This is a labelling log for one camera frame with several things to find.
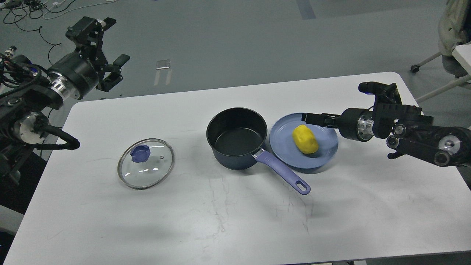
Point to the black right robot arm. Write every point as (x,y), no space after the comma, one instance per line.
(406,130)

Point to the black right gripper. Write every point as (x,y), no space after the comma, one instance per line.
(346,123)

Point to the glass lid with blue knob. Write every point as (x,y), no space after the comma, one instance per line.
(146,163)

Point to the office chair with beige cloth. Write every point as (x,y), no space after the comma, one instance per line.
(453,31)

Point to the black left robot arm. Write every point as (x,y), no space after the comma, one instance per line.
(24,127)

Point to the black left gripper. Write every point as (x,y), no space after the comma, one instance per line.
(84,69)

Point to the white side table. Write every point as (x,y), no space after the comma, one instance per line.
(462,53)

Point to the dark blue pot purple handle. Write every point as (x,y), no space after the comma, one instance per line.
(237,137)

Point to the yellow potato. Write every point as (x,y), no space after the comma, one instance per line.
(305,140)

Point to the blue plate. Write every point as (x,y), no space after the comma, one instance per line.
(283,146)

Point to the silver floor plate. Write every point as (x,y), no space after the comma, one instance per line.
(163,64)

